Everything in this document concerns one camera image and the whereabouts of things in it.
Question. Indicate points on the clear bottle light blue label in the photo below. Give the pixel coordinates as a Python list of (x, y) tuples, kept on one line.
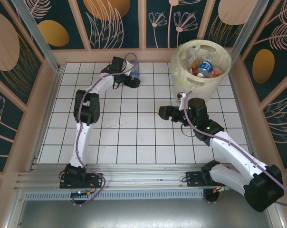
[(136, 71)]

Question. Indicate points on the cream plastic waste bin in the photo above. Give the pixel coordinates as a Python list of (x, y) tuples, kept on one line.
[(200, 86)]

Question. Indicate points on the bottle orange label brown cap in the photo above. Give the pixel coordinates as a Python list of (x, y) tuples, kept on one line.
[(217, 71)]

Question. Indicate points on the clear bottle dark blue label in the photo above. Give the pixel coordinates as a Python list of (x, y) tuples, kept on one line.
[(205, 66)]

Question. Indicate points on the tall clear bottle green band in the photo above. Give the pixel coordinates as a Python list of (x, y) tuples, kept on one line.
[(212, 54)]

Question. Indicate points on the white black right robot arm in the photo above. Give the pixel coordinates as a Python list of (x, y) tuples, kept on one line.
[(238, 152)]

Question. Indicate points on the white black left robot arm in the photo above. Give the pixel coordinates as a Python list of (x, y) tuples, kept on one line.
[(81, 142)]

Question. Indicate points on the grey sheet metal panel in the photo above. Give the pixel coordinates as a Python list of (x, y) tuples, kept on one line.
[(143, 213)]

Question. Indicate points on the small green-lit circuit board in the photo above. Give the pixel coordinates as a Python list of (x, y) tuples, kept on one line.
[(80, 192)]

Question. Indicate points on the aluminium side rail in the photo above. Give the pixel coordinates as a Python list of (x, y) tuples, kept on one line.
[(52, 95), (239, 95)]

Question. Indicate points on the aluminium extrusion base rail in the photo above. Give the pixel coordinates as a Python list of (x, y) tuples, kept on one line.
[(143, 177)]

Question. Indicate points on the aluminium frame post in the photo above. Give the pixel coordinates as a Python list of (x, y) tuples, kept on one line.
[(36, 31), (248, 31)]

